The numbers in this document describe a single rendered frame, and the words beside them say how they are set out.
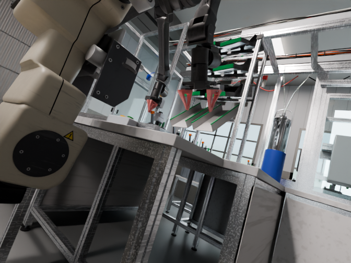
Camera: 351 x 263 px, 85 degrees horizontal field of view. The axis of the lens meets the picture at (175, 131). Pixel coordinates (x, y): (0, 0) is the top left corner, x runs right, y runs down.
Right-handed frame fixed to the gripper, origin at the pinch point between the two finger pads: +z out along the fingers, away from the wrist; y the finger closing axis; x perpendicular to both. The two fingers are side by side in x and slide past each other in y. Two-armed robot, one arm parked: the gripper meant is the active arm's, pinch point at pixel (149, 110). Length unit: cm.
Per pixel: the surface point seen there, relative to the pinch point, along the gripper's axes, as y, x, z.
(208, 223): 5, -160, 84
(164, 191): -61, 41, 34
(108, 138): -31, 42, 25
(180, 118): -21.9, -5.7, 0.0
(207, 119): -37.5, -8.9, -2.2
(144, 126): -9.1, 7.9, 11.8
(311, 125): -80, -116, -44
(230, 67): -46, 0, -30
